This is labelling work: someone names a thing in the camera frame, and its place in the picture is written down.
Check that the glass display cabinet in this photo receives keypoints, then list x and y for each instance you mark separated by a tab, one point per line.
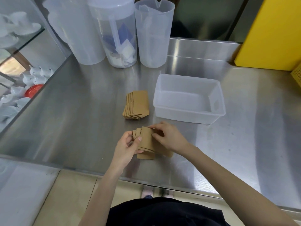
47	44

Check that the group of white dishes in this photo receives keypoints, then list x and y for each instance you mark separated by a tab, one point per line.
14	30

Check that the person's left forearm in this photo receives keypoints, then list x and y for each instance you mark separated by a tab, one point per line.
103	192

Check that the red bowl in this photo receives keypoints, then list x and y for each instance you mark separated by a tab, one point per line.
33	90

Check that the person's right thumb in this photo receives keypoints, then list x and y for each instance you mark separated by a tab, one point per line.
159	135

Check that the person's right forearm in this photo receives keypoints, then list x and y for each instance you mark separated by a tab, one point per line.
230	185

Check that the person's left hand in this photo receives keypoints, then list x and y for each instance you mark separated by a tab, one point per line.
122	152

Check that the wide translucent plastic pitcher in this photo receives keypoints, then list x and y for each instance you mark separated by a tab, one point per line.
77	32

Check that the person's black garment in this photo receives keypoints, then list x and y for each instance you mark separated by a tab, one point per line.
164	214

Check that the clear rectangular plastic container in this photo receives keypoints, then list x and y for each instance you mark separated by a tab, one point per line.
188	98

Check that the lidded translucent plastic pitcher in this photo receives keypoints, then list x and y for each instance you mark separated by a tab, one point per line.
110	11

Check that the person's right hand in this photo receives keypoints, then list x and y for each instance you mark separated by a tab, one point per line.
172	138

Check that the bundle of cardboard sleeves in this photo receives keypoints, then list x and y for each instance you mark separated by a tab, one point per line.
147	141

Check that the translucent measuring pitcher with spout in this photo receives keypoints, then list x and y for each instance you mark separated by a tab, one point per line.
155	37

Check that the stack of brown cardboard sleeves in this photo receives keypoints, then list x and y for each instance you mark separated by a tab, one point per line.
137	104

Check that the yellow perforated basket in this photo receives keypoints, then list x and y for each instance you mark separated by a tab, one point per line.
296	75

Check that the pile of paper packets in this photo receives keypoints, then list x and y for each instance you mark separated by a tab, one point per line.
125	52

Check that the person's left thumb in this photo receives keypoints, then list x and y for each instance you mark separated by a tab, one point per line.
137	143

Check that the yellow plastic board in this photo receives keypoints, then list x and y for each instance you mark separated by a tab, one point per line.
270	32

